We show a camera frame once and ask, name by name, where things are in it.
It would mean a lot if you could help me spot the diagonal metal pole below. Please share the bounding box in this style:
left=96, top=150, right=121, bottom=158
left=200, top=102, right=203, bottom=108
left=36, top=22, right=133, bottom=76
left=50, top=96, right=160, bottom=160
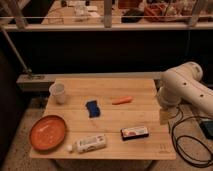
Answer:
left=0, top=26, right=32, bottom=78

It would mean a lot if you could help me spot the orange carrot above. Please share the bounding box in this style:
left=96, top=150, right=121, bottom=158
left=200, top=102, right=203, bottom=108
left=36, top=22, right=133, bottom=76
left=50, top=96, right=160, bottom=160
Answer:
left=112, top=96, right=133, bottom=105

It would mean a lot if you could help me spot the black and white eraser box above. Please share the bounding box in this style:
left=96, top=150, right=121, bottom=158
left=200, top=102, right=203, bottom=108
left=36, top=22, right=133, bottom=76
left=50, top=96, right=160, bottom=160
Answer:
left=120, top=126, right=149, bottom=141

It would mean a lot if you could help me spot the wooden folding table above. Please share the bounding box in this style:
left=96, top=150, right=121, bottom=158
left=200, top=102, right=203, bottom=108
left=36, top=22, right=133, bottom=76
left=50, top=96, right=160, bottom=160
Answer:
left=30, top=78, right=176, bottom=160

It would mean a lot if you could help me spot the white paper cup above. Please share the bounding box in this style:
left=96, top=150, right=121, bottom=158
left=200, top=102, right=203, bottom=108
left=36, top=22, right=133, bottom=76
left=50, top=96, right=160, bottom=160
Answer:
left=49, top=83, right=66, bottom=104

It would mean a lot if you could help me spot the blue sponge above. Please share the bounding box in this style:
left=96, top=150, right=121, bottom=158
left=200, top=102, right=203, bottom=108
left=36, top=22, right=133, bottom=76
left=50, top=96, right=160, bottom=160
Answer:
left=86, top=100, right=101, bottom=118

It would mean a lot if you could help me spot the black cable on floor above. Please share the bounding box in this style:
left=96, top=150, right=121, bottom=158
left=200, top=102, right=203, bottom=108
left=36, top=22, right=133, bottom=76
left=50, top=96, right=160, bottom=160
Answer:
left=167, top=107, right=213, bottom=169

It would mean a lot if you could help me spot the white plastic bottle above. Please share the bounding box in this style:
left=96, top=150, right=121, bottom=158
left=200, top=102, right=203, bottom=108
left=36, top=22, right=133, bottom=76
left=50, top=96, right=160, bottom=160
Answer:
left=67, top=134, right=107, bottom=153

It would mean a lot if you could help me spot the grey metal ledge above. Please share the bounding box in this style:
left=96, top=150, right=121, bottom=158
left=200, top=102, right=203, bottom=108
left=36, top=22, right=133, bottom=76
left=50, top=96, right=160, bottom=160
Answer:
left=16, top=71, right=166, bottom=92

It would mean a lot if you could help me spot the orange plate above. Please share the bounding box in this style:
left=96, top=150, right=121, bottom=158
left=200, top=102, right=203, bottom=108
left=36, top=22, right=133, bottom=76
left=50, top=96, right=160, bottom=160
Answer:
left=29, top=115, right=66, bottom=151

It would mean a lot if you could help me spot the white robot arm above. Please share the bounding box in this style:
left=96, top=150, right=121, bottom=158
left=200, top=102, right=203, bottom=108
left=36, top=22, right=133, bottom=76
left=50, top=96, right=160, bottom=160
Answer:
left=157, top=62, right=213, bottom=125

